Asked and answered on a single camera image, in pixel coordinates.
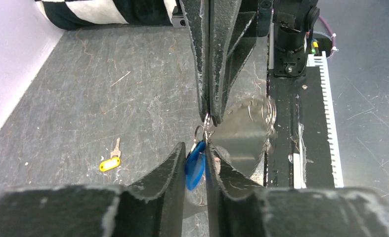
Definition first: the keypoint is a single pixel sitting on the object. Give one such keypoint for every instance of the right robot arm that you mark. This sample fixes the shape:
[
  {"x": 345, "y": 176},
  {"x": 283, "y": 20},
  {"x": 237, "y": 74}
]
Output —
[{"x": 285, "y": 23}]

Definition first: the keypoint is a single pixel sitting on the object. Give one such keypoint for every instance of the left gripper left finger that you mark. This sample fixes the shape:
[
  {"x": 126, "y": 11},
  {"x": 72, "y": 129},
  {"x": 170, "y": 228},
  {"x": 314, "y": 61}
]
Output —
[{"x": 149, "y": 207}]

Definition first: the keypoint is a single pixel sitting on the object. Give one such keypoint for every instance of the black white checkered blanket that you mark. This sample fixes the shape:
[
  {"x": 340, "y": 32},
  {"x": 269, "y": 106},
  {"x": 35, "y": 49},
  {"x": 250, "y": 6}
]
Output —
[{"x": 75, "y": 14}]

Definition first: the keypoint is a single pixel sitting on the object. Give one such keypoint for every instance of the blue capped key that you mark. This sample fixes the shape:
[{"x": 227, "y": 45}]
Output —
[{"x": 195, "y": 165}]

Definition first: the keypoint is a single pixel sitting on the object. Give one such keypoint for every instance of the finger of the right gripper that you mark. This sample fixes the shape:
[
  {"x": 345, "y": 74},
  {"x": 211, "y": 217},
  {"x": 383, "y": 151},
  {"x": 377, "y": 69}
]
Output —
[
  {"x": 196, "y": 14},
  {"x": 233, "y": 37}
]

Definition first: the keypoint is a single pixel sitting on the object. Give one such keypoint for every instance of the metal keyring plate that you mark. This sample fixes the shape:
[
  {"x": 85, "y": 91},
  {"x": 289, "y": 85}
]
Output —
[{"x": 243, "y": 136}]

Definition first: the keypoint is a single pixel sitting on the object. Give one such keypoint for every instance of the red wired circuit board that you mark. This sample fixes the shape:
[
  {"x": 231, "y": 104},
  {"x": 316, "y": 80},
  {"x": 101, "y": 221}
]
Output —
[{"x": 314, "y": 44}]

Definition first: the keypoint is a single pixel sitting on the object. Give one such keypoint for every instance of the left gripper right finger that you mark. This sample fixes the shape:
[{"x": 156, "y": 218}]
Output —
[{"x": 239, "y": 207}]

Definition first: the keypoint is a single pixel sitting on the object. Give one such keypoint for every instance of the yellow capped key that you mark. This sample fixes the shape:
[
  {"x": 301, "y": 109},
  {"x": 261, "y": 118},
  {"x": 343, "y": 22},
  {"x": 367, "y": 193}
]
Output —
[{"x": 114, "y": 160}]

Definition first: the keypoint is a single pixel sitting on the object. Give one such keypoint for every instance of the white slotted cable duct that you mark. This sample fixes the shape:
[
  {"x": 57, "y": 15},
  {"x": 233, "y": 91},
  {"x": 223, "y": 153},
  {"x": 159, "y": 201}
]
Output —
[{"x": 322, "y": 63}]

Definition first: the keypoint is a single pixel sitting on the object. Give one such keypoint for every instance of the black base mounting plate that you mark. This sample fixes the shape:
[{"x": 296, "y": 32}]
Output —
[{"x": 301, "y": 150}]

